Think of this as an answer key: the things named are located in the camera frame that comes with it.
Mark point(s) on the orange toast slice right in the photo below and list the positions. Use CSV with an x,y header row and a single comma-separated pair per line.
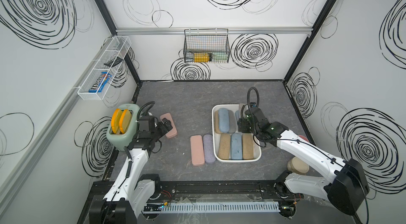
x,y
125,121

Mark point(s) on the white slotted cable duct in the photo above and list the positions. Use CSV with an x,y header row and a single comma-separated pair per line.
x,y
214,207

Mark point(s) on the black wire wall basket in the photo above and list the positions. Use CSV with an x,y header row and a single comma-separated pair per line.
x,y
205,40

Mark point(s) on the orange toast slice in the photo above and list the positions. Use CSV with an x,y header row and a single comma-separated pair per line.
x,y
115,120
125,121

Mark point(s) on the blue glasses case narrow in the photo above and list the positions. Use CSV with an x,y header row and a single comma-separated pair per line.
x,y
223,120

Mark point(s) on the white wire wall shelf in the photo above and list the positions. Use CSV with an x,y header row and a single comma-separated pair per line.
x,y
113,47

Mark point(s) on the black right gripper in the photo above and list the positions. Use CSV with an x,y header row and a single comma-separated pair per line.
x,y
241,124

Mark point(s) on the beige round lid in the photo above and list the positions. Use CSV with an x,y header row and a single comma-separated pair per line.
x,y
298,166

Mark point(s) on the beige grey glasses case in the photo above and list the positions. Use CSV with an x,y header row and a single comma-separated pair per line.
x,y
241,107

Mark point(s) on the light blue glasses case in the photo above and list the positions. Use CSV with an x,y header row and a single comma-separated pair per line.
x,y
236,152

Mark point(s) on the tan fabric glasses case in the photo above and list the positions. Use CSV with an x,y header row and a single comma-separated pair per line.
x,y
216,123

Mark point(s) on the white plastic storage box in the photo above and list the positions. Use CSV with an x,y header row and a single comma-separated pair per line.
x,y
232,108

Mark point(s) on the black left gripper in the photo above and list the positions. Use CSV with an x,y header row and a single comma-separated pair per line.
x,y
164,130

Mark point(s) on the blue snack packet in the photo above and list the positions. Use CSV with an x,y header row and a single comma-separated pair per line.
x,y
101,81

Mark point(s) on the black remote on shelf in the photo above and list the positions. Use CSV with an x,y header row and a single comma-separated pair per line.
x,y
114,62

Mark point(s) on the olive glasses case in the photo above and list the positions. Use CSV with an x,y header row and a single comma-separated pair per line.
x,y
224,146

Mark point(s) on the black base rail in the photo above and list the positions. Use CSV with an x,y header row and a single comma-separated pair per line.
x,y
264,189

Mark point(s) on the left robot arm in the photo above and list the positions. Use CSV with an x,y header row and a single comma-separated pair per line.
x,y
129,194

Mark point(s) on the lavender glasses case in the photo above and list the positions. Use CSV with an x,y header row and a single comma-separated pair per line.
x,y
208,149

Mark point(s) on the orange toast slice left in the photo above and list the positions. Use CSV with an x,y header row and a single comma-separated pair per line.
x,y
115,120

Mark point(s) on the pink cup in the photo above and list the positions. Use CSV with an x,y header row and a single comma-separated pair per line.
x,y
304,138

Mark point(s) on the green item in basket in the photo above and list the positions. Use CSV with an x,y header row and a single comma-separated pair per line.
x,y
220,57

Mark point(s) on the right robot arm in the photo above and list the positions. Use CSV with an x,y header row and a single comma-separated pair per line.
x,y
343,183

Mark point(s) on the yellow item in basket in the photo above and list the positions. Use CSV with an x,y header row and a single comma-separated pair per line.
x,y
201,57

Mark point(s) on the green toaster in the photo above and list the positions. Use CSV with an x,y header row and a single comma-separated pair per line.
x,y
119,141

